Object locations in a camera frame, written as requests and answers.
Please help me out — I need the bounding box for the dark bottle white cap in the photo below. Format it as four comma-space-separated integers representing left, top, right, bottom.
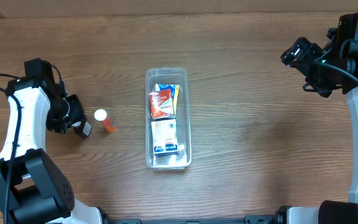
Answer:
72, 121, 92, 138

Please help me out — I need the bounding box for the orange bottle white cap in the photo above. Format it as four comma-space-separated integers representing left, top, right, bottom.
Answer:
94, 109, 116, 133

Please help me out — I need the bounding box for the red medicine box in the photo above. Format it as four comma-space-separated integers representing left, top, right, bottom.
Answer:
149, 89, 175, 120

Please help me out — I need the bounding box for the white Hansaplast box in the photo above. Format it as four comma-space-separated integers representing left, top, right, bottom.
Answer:
151, 119, 178, 157

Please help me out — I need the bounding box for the clear plastic container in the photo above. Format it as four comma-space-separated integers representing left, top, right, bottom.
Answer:
145, 68, 191, 169

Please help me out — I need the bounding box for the blue yellow VapoDrops box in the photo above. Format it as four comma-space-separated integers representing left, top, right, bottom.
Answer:
152, 83, 180, 111

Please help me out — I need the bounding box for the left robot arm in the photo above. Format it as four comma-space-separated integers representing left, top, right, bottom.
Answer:
0, 58, 109, 224

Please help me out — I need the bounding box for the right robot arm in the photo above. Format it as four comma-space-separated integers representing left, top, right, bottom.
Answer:
264, 12, 358, 223

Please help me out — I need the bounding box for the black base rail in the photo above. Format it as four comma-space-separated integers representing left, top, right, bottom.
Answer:
102, 215, 287, 224

